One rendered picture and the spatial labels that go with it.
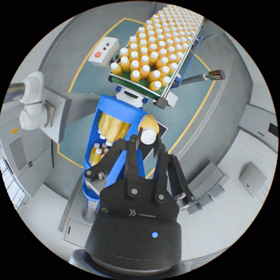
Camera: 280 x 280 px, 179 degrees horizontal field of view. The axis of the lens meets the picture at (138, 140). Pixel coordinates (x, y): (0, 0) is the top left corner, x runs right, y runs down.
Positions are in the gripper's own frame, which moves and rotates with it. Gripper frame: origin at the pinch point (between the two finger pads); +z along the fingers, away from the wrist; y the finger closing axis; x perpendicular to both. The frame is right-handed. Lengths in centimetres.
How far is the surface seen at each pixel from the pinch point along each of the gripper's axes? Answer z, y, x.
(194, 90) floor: 163, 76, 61
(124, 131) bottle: 26.6, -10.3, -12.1
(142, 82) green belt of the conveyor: 52, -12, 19
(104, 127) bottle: 24.4, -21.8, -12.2
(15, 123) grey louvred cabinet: -1, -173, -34
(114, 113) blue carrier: 16.2, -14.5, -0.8
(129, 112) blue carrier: 17.6, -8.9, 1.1
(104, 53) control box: 29, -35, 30
